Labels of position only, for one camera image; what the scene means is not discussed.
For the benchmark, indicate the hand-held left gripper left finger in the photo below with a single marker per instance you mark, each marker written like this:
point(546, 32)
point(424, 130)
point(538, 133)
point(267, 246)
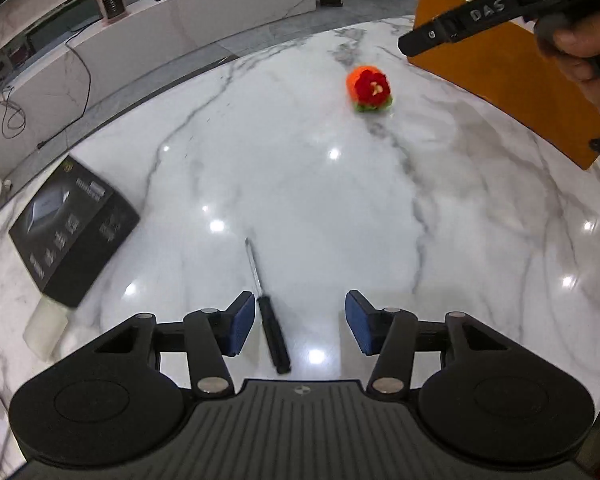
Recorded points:
point(241, 325)

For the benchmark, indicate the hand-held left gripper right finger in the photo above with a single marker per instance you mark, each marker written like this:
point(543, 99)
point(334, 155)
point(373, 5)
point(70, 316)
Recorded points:
point(360, 321)

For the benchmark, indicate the black screwdriver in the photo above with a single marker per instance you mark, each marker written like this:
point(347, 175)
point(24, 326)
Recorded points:
point(272, 332)

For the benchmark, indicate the orange cardboard box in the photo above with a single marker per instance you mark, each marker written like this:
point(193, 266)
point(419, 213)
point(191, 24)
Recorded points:
point(505, 70)

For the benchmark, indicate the person's right hand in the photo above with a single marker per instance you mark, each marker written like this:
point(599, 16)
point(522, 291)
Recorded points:
point(587, 67)

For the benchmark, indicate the orange crochet flower ornament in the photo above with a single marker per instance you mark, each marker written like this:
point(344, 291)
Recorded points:
point(371, 89)

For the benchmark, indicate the black product box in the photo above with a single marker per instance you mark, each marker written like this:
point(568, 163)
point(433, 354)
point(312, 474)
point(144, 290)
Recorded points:
point(75, 230)

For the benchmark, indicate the translucent white small box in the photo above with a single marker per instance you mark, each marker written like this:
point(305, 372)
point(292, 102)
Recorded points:
point(45, 330)

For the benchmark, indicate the white marble media console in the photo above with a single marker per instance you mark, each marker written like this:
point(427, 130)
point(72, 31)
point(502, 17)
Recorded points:
point(190, 25)

